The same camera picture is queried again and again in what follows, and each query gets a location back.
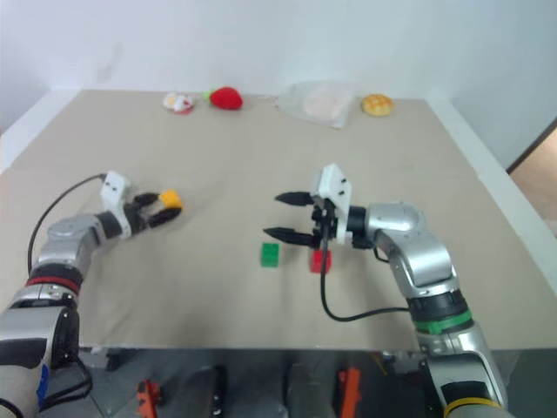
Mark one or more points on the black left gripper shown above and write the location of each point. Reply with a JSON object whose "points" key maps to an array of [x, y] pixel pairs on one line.
{"points": [[137, 217]]}

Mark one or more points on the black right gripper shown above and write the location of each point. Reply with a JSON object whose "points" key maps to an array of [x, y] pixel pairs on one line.
{"points": [[323, 220]]}

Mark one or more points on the yellow toy cube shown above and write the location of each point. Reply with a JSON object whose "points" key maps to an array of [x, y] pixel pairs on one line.
{"points": [[170, 199]]}

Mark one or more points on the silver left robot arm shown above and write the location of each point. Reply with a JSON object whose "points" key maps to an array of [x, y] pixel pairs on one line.
{"points": [[65, 239]]}

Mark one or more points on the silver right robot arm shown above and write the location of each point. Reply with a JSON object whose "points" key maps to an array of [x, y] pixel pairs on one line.
{"points": [[418, 257]]}

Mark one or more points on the green toy cube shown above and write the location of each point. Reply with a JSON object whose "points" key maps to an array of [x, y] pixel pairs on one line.
{"points": [[270, 254]]}

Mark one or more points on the red toy cube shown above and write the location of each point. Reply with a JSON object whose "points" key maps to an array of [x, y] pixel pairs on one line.
{"points": [[317, 262]]}

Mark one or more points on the beige table cover sheet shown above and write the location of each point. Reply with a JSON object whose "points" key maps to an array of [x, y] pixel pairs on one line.
{"points": [[243, 165]]}

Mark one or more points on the small white red toy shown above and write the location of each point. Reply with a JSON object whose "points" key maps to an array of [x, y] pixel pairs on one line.
{"points": [[178, 102]]}

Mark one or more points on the pale pink soft item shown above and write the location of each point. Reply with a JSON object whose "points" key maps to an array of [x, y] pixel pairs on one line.
{"points": [[323, 103]]}

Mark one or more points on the clear plastic bag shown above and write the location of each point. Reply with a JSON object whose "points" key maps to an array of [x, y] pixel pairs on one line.
{"points": [[296, 98]]}

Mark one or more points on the red plush strawberry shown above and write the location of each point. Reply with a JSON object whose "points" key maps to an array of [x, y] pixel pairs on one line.
{"points": [[226, 98]]}

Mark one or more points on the golden toy bread bun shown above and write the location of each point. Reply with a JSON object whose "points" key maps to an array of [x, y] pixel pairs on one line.
{"points": [[377, 105]]}

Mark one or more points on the orange black clamp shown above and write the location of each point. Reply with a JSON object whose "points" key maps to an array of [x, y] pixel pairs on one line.
{"points": [[150, 394], [350, 389]]}

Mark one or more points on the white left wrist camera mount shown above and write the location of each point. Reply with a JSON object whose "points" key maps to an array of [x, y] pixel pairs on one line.
{"points": [[114, 187]]}

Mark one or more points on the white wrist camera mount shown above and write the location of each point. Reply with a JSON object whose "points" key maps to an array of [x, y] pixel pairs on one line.
{"points": [[114, 187], [335, 185]]}

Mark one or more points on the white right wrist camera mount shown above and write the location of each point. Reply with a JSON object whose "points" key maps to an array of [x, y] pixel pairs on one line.
{"points": [[335, 185]]}

